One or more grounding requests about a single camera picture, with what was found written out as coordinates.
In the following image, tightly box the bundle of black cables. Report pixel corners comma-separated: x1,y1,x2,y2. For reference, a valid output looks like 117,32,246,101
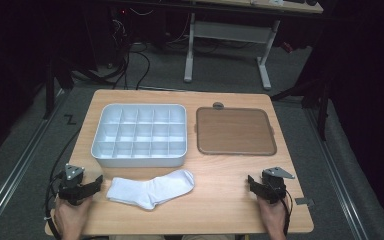
108,6,152,91

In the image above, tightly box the person's right hand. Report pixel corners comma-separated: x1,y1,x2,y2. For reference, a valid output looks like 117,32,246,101
256,195,290,232

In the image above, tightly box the white divided storage box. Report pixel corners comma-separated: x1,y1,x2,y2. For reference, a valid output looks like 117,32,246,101
90,103,188,168

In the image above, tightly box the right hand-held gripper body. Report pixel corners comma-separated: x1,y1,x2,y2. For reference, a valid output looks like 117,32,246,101
260,166,296,205

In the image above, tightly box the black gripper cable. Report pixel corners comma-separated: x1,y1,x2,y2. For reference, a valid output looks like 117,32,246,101
43,170,68,240
281,189,294,236

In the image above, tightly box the person's left hand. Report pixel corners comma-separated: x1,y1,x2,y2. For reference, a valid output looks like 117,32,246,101
53,194,94,233

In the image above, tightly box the metal floor rail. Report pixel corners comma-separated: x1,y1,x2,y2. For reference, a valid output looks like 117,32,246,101
0,89,68,234
303,108,370,240

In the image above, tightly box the wooden desk with white legs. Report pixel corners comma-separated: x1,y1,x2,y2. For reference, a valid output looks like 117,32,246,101
182,0,324,91

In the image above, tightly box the grey tape piece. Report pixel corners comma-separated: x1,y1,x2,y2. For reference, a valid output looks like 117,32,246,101
294,197,315,206

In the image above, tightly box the black metal stand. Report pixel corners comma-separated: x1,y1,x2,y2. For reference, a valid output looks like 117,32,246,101
42,54,75,120
269,74,333,141

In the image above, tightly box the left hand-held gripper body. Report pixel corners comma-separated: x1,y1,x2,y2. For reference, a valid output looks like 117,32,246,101
58,163,93,206

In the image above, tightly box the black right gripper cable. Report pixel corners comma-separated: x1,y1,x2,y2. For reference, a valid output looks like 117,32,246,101
281,189,294,236

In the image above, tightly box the black floor cable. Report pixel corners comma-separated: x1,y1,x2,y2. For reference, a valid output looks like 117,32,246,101
49,128,82,183

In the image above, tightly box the brown box lid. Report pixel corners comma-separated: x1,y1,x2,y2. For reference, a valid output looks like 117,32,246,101
195,106,278,157

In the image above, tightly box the white sock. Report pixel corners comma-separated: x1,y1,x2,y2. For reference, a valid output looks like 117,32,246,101
105,169,196,211

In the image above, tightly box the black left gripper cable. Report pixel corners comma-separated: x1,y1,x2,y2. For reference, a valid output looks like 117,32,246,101
43,170,68,240

